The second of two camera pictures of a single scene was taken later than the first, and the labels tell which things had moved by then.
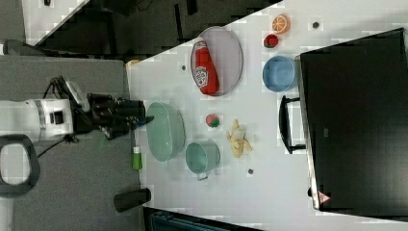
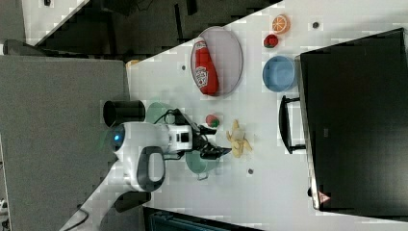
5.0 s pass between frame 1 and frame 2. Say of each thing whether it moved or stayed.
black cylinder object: stayed
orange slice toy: stayed
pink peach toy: stayed
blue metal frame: stayed
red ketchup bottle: stayed
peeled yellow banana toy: stayed
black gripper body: moved
